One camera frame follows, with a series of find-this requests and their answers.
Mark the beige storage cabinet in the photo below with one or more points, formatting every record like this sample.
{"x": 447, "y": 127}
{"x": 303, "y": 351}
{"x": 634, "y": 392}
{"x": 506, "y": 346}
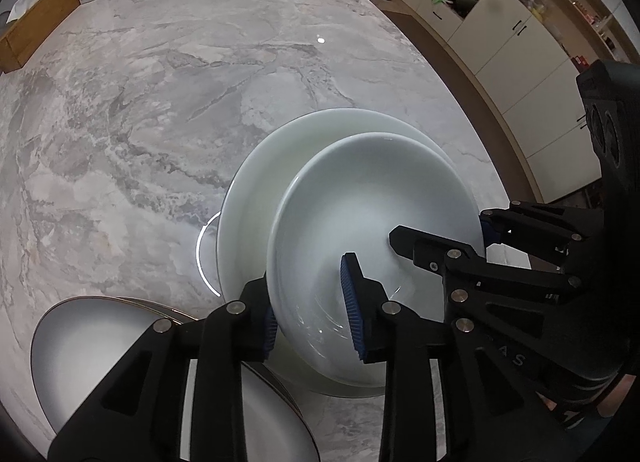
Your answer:
{"x": 505, "y": 42}

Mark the large white bowl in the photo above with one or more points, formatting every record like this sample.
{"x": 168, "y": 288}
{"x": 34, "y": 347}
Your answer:
{"x": 250, "y": 222}

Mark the small white bowl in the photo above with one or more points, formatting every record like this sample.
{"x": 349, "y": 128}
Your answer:
{"x": 360, "y": 192}

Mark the wooden tissue box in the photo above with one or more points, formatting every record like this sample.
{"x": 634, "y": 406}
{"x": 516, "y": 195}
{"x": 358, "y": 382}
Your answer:
{"x": 30, "y": 37}

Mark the grey gradient plate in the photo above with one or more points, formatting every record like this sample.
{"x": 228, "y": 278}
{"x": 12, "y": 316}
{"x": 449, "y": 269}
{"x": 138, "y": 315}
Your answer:
{"x": 292, "y": 404}
{"x": 85, "y": 342}

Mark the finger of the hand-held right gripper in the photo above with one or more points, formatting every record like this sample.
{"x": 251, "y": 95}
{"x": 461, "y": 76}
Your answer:
{"x": 545, "y": 227}
{"x": 525, "y": 302}

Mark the dark olive bag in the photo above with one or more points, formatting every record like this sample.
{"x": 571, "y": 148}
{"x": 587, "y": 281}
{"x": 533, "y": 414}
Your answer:
{"x": 465, "y": 3}

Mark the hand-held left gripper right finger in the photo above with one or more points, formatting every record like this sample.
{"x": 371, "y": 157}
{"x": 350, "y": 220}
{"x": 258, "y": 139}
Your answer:
{"x": 352, "y": 307}

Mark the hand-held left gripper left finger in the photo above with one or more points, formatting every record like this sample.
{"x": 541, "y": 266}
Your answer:
{"x": 271, "y": 334}

